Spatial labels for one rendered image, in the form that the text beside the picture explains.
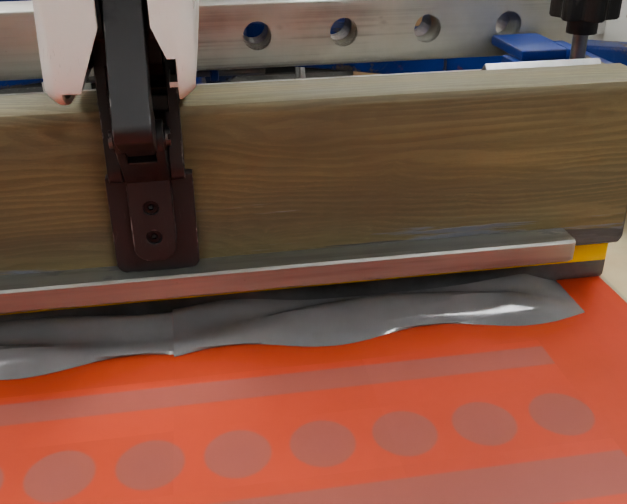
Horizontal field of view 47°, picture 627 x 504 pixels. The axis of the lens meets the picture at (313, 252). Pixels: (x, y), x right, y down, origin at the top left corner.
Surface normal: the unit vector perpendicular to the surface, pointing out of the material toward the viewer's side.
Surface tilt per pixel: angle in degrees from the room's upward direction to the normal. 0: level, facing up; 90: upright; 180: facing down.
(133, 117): 61
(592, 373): 0
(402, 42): 90
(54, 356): 37
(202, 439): 0
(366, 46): 90
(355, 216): 90
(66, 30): 89
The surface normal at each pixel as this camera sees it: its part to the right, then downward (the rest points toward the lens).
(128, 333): 0.03, -0.50
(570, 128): 0.16, 0.45
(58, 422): -0.01, -0.88
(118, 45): 0.14, -0.03
